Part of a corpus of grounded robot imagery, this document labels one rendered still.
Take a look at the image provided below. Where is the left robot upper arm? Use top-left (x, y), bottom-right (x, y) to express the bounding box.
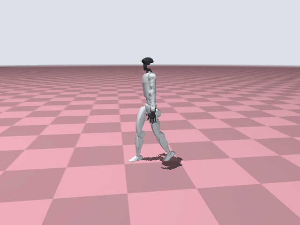
top-left (148, 74), bottom-right (156, 96)

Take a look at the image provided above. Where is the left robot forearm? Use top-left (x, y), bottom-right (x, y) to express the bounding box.
top-left (150, 90), bottom-right (156, 112)

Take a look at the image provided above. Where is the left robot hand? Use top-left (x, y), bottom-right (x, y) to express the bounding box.
top-left (148, 108), bottom-right (156, 123)

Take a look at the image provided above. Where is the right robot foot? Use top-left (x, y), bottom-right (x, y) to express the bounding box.
top-left (128, 155), bottom-right (143, 162)

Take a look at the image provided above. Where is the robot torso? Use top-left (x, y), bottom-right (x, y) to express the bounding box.
top-left (142, 71), bottom-right (157, 113)

